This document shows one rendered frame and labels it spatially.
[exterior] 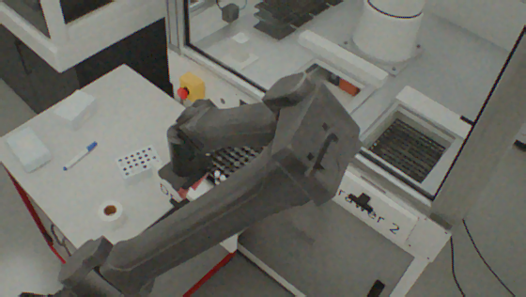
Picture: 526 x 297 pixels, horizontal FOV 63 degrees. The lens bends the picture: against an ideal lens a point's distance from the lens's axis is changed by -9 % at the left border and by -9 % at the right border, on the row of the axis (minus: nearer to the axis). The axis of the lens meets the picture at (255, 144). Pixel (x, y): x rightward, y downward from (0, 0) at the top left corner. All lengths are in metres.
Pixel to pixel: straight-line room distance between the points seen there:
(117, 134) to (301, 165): 1.14
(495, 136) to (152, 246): 0.67
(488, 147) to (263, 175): 0.61
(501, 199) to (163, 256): 2.29
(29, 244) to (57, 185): 0.89
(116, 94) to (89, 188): 0.41
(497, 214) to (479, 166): 1.61
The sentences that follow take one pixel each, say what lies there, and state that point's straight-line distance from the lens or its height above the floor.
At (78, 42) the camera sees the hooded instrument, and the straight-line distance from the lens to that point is 1.75.
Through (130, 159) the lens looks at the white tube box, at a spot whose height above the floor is 0.80.
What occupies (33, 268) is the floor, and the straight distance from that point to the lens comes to 2.25.
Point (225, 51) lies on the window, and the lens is 1.34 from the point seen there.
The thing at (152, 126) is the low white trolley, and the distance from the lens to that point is 1.55.
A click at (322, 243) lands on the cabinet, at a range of 1.57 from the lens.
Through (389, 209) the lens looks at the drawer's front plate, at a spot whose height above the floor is 0.91.
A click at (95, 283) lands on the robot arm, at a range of 0.66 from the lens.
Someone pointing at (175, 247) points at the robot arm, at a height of 1.38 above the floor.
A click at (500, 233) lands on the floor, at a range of 2.55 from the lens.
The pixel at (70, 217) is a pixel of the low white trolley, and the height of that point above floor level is 0.76.
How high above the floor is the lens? 1.86
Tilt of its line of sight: 48 degrees down
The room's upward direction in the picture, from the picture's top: 4 degrees clockwise
